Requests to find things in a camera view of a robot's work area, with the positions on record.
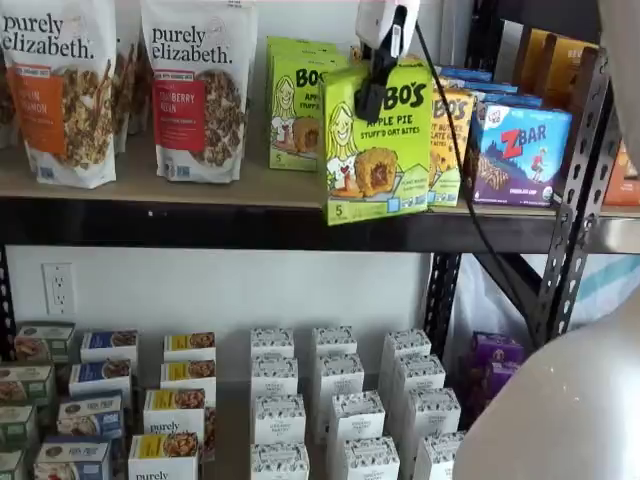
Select wooden shelf board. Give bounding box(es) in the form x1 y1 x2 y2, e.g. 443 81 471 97
0 127 569 217
598 203 640 220

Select orange snack box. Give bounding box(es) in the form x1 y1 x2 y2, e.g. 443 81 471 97
602 141 640 207

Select purely elizabeth oatmeal boxes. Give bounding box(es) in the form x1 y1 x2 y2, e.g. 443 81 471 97
0 319 456 480

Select brown and yellow box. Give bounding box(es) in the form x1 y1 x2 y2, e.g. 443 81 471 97
514 28 556 95
543 34 600 109

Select blue oatmeal box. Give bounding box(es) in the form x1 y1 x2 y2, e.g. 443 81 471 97
56 391 125 441
32 435 114 480
79 328 140 369
68 358 134 401

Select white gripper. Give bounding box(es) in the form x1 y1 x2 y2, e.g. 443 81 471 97
353 0 422 121

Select white patterned carton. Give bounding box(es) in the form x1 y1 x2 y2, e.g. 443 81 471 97
378 328 433 396
327 390 386 444
314 352 366 401
412 431 466 480
313 325 359 359
250 355 300 400
401 387 462 441
391 354 447 396
342 436 401 480
253 394 307 447
249 442 311 480
249 327 296 362

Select white wall outlet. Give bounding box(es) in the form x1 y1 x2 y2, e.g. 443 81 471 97
41 261 78 317

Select purple snack box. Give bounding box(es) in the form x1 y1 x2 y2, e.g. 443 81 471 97
471 331 525 371
459 362 522 419

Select green oatmeal box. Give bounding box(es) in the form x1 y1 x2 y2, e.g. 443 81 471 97
0 404 40 451
0 449 27 480
14 321 77 365
0 364 57 407

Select black cable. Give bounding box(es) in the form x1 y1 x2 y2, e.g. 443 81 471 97
413 22 544 349

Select granola bag orange label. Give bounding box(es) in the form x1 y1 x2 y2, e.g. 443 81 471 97
0 0 119 190

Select granola bag red label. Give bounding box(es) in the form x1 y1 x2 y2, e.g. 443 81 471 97
139 0 260 185

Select white plastic sheet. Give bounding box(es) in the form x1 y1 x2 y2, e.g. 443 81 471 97
451 252 640 334

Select black metal shelf rack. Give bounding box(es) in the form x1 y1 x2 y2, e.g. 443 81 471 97
0 0 617 362
594 215 640 255

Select blue Zbar box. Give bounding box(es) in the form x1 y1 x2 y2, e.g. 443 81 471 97
463 79 520 96
467 101 574 207
438 64 495 82
474 92 545 109

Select white box yellow label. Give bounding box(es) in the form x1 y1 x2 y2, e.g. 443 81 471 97
159 358 218 396
143 388 217 441
127 432 201 480
163 331 217 364

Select green Bobo's apple pie box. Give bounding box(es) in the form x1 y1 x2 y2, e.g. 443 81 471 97
318 61 434 227
268 49 351 172
264 35 339 55

